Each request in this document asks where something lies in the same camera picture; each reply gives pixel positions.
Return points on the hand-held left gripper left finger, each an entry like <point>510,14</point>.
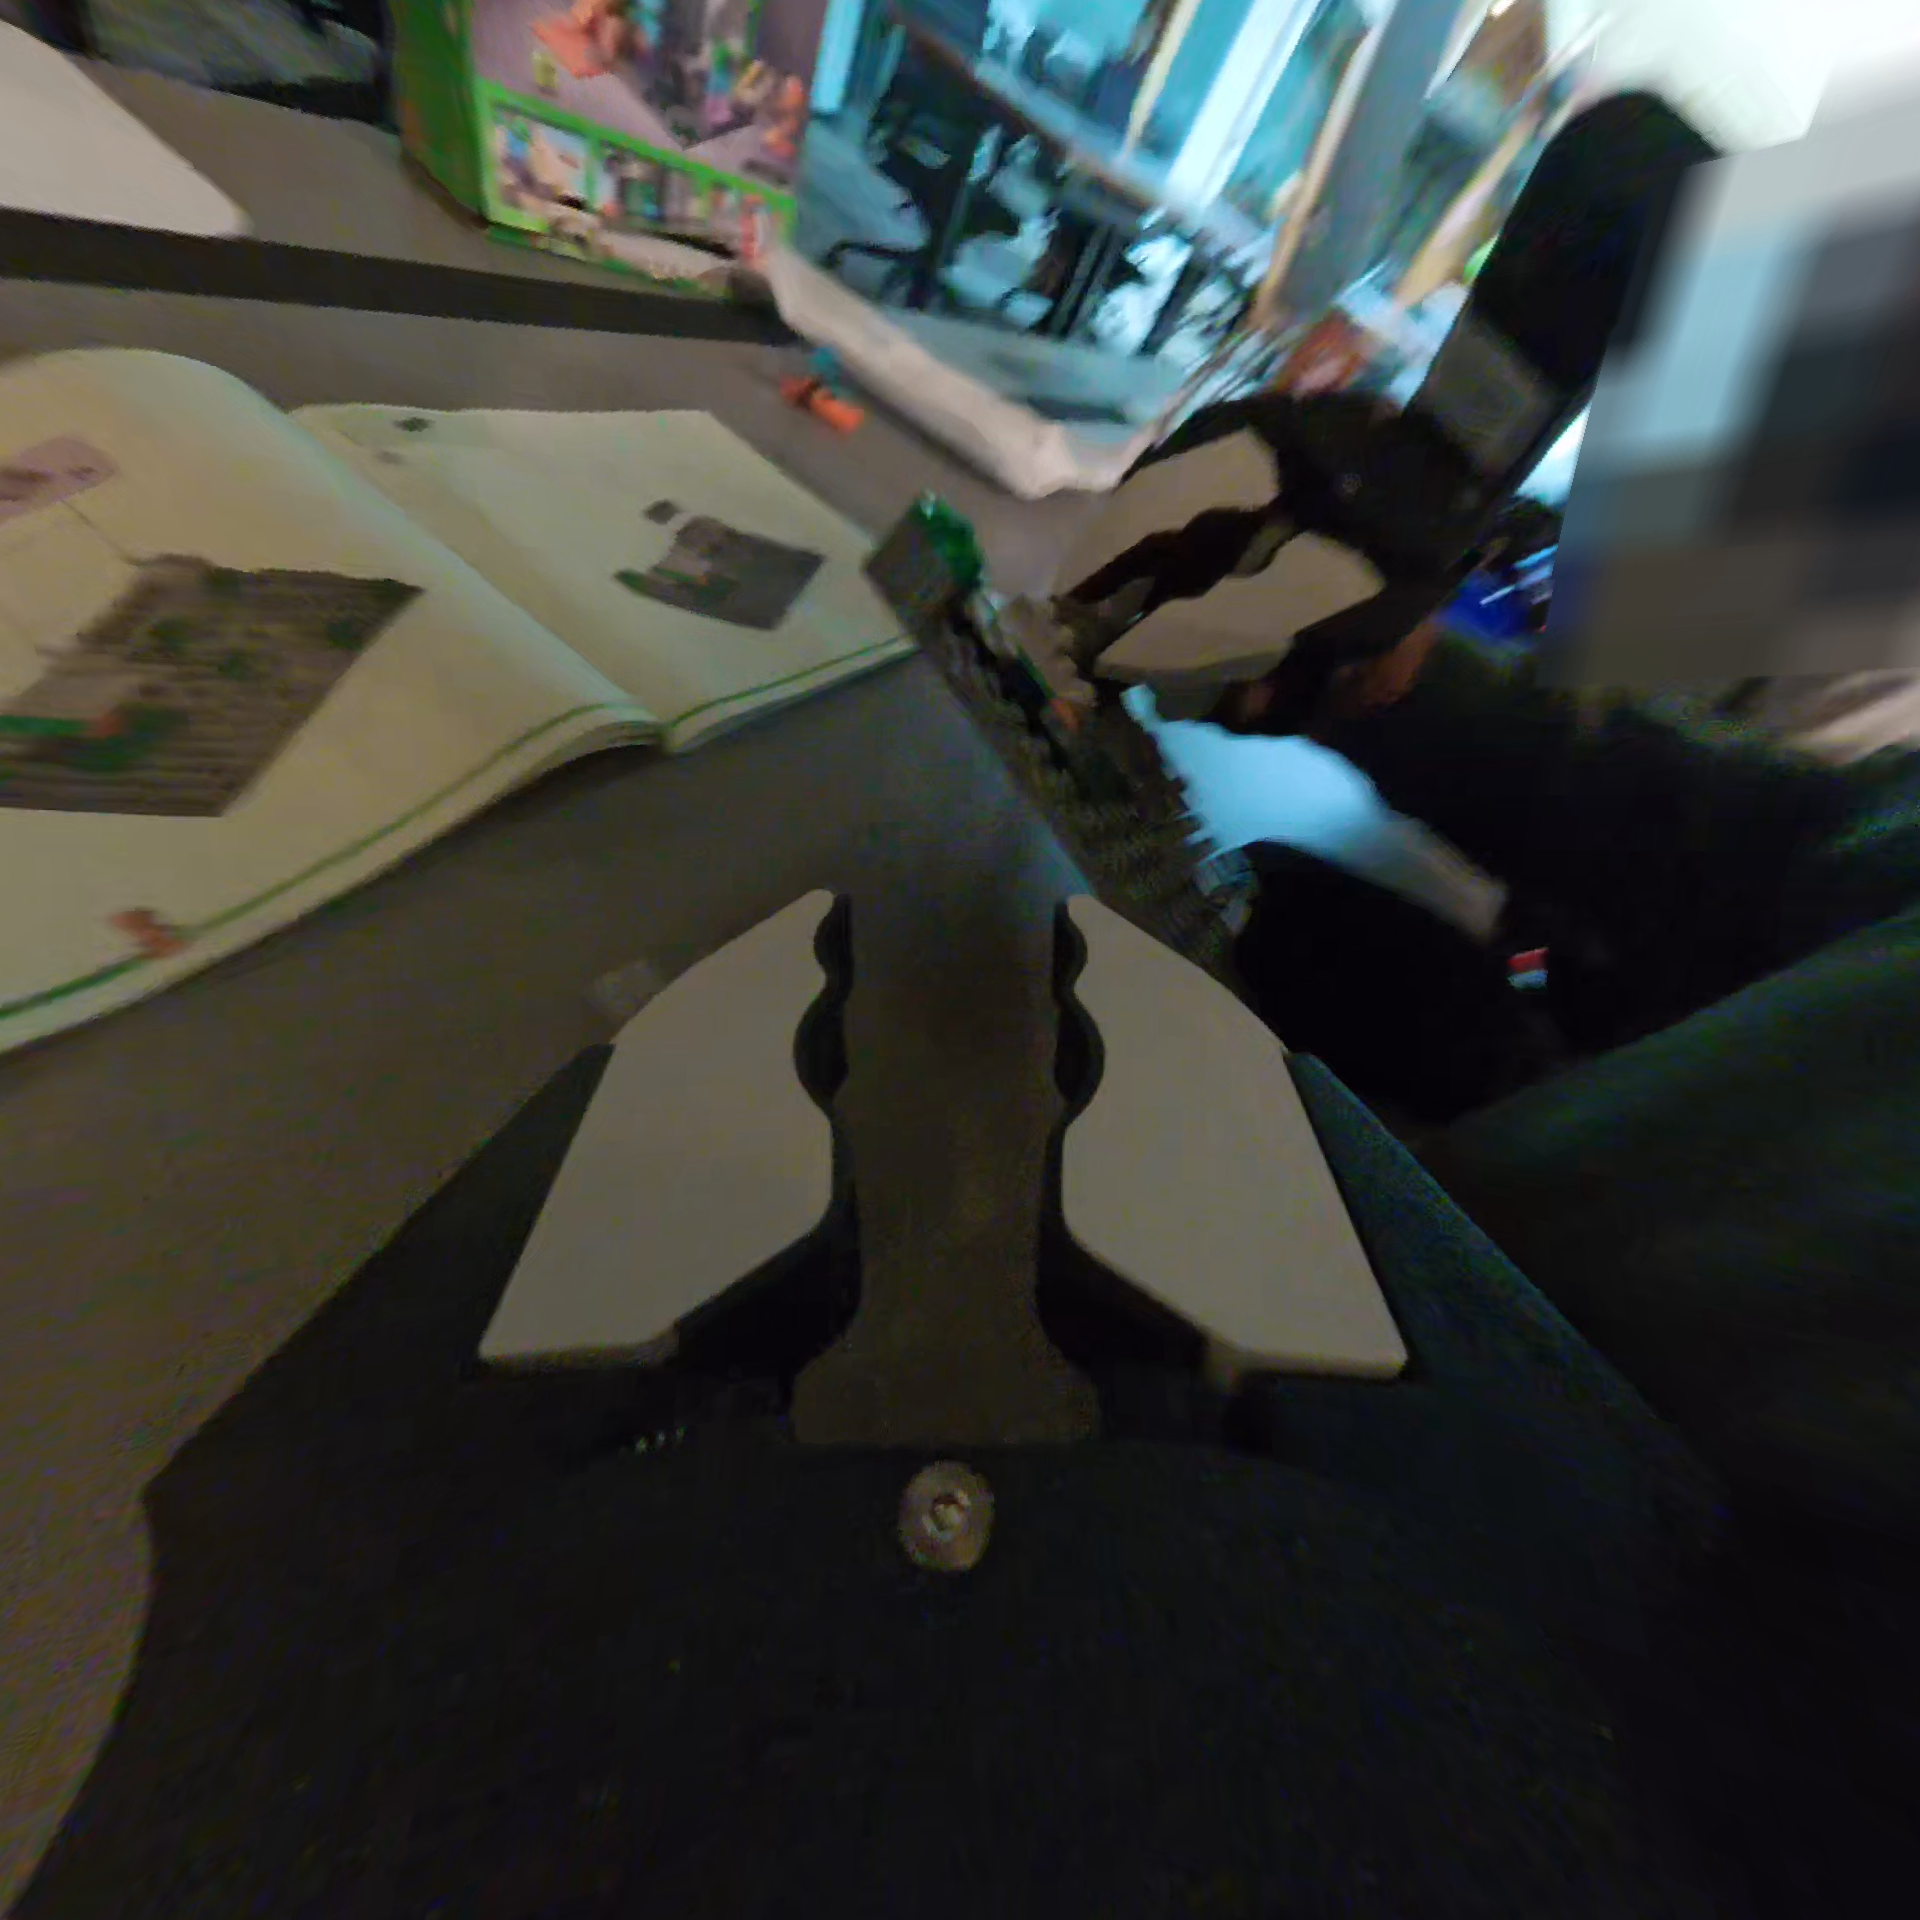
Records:
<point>674,1155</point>

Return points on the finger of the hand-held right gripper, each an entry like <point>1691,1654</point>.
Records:
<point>1184,489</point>
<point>1261,608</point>

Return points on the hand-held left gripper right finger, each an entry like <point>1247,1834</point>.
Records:
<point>1231,1185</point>

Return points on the grey toy brick build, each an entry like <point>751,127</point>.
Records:
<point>1110,810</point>

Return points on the grey desk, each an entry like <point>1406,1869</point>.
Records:
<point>301,1171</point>

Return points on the white plastic bag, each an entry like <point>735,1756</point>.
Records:
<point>975,404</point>

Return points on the small orange brick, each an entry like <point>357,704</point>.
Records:
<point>832,404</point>

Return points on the black office chair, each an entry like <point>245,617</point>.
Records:
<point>938,211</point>

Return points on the open instruction booklet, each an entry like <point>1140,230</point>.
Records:
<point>301,600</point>

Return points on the green toy brick box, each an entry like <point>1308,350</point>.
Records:
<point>600,134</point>

